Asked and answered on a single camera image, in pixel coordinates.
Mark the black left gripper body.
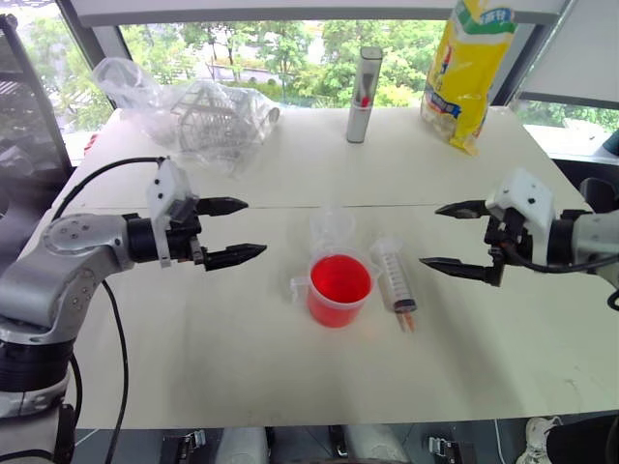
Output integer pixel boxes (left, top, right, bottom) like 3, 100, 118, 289
166, 198, 210, 268

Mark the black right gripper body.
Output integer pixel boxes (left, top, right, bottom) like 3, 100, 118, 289
483, 205, 534, 273

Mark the white side table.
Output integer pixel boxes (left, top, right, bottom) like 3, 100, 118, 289
523, 117, 619, 161

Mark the black chair back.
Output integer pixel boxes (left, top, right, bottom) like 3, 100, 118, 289
578, 176, 619, 215

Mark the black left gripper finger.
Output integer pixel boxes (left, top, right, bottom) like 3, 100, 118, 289
195, 195, 251, 219
201, 243, 269, 273

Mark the red liquid plastic cup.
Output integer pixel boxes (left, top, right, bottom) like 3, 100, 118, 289
289, 253, 384, 331

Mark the black metal shelf rack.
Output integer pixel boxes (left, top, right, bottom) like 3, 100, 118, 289
0, 13, 74, 188

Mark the yellow snack bag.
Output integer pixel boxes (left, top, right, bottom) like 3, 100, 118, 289
419, 0, 519, 158

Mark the small clear plastic cup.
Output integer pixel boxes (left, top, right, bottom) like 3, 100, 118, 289
308, 204, 357, 258

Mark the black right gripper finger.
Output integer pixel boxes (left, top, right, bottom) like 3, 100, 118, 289
433, 199, 492, 220
418, 256, 505, 289

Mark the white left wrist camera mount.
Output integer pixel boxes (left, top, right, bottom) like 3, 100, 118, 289
146, 157, 201, 270

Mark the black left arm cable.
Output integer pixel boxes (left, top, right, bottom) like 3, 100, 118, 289
49, 156, 166, 464

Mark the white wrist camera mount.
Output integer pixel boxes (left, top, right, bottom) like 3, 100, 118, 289
485, 167, 557, 267
146, 157, 201, 270

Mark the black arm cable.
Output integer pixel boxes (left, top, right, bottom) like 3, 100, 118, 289
49, 156, 166, 464
500, 243, 619, 311

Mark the white crumpled cloth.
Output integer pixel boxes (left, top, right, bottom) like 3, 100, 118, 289
514, 416, 565, 464

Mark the grey wire basket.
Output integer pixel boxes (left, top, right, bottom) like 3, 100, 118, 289
167, 80, 263, 161

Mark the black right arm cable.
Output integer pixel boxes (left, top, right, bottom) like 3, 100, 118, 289
500, 243, 619, 311

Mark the black strap buckle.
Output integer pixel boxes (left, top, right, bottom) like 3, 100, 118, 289
427, 433, 478, 464
161, 428, 208, 464

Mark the clear plastic syringe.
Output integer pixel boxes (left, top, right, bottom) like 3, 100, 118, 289
368, 236, 420, 335

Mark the clear crumpled plastic bag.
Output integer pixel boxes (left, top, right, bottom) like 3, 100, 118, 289
91, 56, 283, 181

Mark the silver toothbrush travel case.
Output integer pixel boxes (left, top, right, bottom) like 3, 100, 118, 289
345, 45, 385, 145

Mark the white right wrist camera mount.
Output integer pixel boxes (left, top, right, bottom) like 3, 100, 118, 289
485, 167, 557, 267

